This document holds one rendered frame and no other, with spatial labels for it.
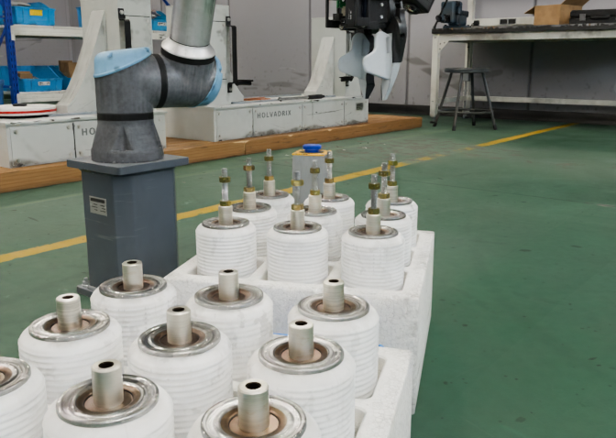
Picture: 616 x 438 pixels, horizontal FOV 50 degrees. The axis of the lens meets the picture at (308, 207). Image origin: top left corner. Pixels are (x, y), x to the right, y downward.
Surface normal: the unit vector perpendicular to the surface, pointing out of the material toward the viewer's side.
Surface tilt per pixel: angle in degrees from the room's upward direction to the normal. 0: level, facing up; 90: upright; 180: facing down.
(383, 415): 0
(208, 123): 90
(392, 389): 0
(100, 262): 90
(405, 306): 90
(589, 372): 0
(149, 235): 90
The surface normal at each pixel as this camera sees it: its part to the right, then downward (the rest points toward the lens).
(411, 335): -0.24, 0.21
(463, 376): 0.00, -0.98
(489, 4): -0.62, 0.17
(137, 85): 0.59, 0.21
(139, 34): 0.78, 0.14
